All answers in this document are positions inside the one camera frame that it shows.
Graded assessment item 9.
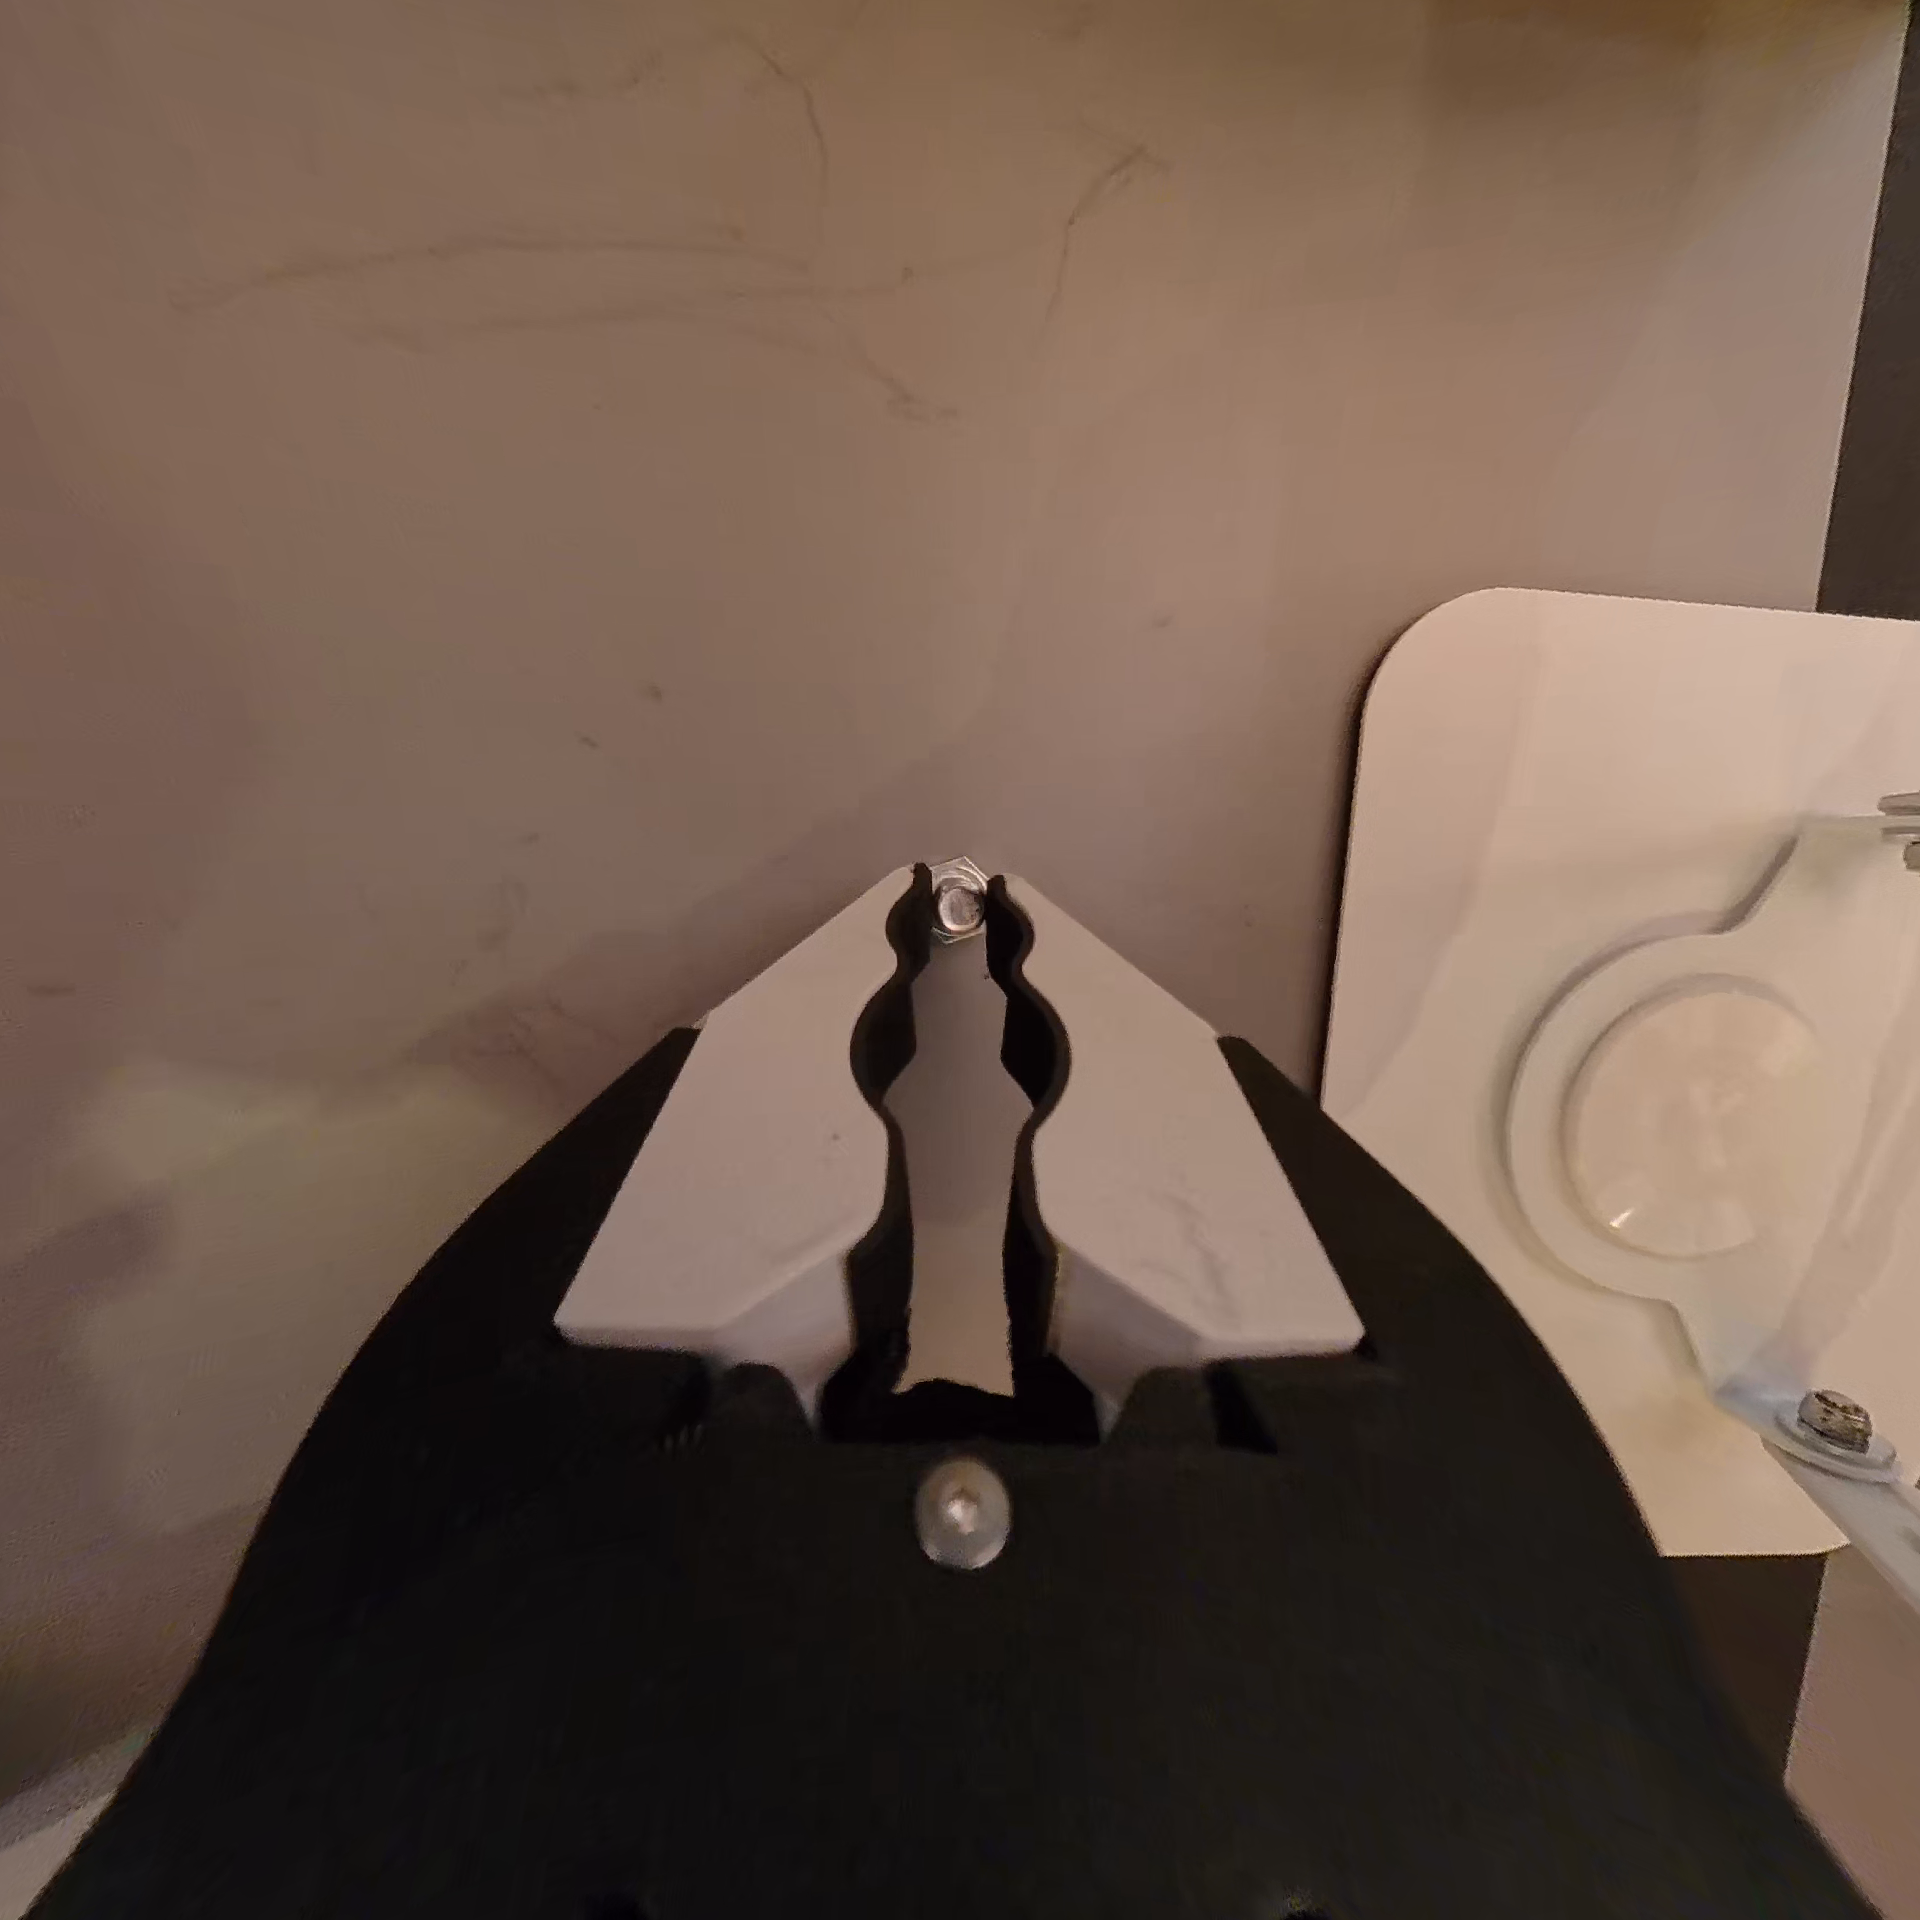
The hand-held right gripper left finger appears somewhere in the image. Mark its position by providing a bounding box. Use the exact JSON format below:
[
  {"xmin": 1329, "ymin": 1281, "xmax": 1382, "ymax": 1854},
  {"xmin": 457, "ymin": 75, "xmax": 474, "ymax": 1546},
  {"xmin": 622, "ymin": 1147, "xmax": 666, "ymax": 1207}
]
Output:
[{"xmin": 554, "ymin": 862, "xmax": 924, "ymax": 1418}]

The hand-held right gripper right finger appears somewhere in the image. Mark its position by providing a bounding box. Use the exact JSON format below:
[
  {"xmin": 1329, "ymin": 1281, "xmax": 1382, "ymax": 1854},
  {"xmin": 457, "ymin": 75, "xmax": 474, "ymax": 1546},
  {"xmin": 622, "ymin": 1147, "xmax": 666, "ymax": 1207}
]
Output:
[{"xmin": 975, "ymin": 865, "xmax": 1367, "ymax": 1428}]

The white tablet stand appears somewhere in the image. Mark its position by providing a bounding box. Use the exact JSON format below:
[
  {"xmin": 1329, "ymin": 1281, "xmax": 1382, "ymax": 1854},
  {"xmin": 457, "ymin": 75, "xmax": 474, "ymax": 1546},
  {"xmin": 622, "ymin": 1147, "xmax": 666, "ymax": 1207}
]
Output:
[{"xmin": 1321, "ymin": 589, "xmax": 1920, "ymax": 1652}]

